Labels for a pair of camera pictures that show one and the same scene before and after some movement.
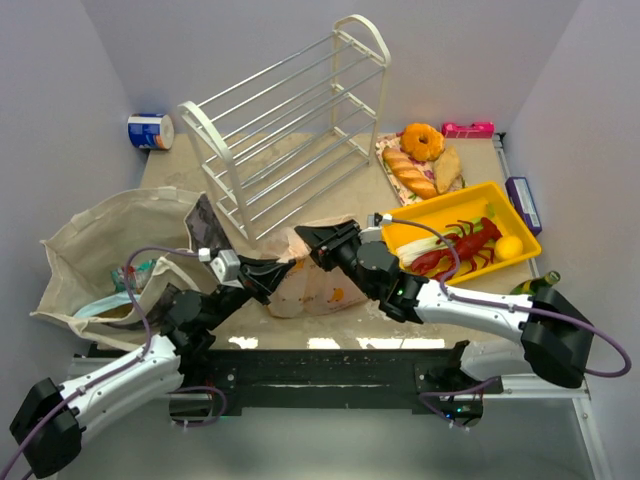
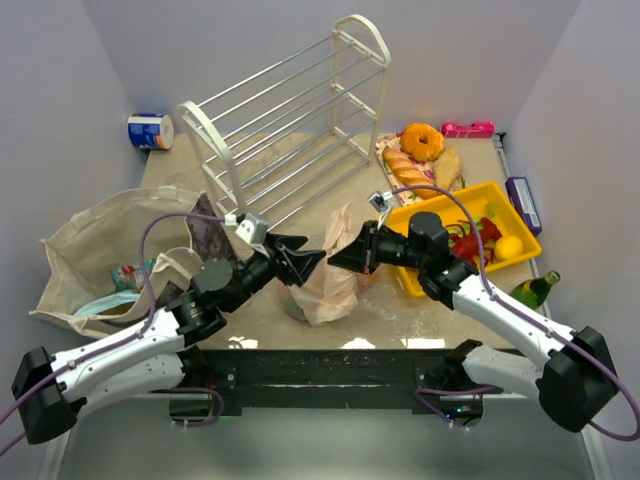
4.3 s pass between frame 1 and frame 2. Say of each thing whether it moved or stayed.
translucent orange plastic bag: moved
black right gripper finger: moved
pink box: stayed
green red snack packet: stayed
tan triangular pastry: stayed
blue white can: stayed
